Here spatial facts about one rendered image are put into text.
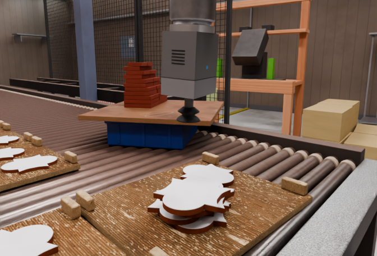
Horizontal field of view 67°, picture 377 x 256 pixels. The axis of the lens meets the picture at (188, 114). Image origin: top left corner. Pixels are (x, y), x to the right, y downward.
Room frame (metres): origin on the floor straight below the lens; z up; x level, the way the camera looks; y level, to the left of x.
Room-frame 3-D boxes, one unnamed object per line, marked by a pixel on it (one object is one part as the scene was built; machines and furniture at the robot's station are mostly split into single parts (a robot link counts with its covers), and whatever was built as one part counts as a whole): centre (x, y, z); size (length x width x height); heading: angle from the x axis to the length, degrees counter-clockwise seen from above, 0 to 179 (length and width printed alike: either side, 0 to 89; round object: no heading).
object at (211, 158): (0.83, -0.07, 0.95); 0.06 x 0.02 x 0.03; 43
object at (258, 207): (0.60, -0.02, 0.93); 0.41 x 0.35 x 0.02; 133
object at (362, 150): (2.27, 0.91, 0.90); 4.04 x 0.06 x 0.10; 48
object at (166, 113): (1.24, 0.12, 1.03); 0.50 x 0.50 x 0.02; 78
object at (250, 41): (4.23, -0.67, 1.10); 1.72 x 1.51 x 2.19; 54
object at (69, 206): (0.53, 0.24, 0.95); 0.06 x 0.02 x 0.03; 45
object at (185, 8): (0.49, -0.01, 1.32); 0.08 x 0.08 x 0.05
